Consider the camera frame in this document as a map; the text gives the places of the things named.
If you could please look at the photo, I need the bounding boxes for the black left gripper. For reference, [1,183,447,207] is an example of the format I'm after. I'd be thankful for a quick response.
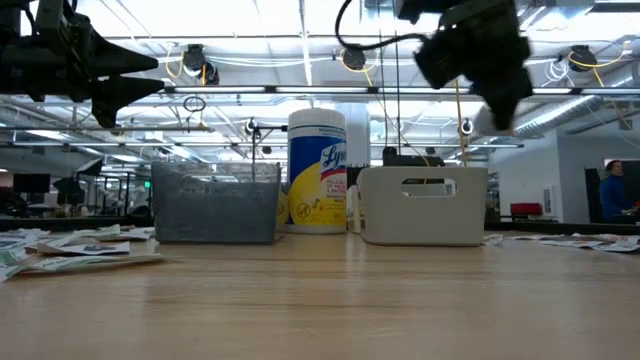
[0,23,166,129]

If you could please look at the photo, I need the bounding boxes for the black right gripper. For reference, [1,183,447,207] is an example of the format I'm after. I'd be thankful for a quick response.
[413,8,535,133]

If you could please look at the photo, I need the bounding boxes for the Lysol wipes canister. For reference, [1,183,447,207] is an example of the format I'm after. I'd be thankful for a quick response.
[286,107,350,236]

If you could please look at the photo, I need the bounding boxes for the black monitor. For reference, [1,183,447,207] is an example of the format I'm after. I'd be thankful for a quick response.
[52,176,87,206]
[12,172,52,195]
[74,157,105,177]

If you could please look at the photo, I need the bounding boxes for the red box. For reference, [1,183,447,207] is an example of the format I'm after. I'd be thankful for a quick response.
[509,201,544,218]

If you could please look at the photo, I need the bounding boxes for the black standing panel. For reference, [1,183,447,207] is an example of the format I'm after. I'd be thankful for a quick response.
[583,167,604,225]

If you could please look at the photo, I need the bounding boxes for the person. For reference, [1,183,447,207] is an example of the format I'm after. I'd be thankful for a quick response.
[598,159,640,225]

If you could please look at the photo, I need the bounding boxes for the white building column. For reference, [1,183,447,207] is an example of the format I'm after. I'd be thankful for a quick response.
[344,102,372,167]

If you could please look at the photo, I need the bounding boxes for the left pile of paper packets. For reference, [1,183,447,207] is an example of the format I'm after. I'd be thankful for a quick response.
[97,225,156,242]

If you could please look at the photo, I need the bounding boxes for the white blue square packet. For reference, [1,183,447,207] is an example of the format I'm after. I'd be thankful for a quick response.
[37,239,132,257]
[0,227,51,239]
[0,234,51,251]

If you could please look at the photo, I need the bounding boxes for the long ceiling light bar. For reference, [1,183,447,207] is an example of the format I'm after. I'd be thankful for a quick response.
[162,84,640,96]

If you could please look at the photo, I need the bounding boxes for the long yellow cord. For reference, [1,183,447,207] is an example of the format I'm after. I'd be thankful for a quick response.
[446,79,470,167]

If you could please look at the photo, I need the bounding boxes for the black ceiling cord reel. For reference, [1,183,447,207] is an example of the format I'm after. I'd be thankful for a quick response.
[568,43,599,72]
[341,43,368,71]
[180,43,208,72]

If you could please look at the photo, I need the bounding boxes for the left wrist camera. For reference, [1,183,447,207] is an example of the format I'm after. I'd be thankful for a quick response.
[32,0,77,33]

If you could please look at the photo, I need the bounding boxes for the black hanging cables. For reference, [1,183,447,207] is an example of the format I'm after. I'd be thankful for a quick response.
[375,0,403,157]

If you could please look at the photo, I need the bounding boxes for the black wall screen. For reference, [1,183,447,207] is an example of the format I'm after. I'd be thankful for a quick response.
[621,159,640,201]

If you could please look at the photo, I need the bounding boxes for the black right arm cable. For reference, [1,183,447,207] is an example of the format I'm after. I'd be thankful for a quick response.
[333,0,427,52]

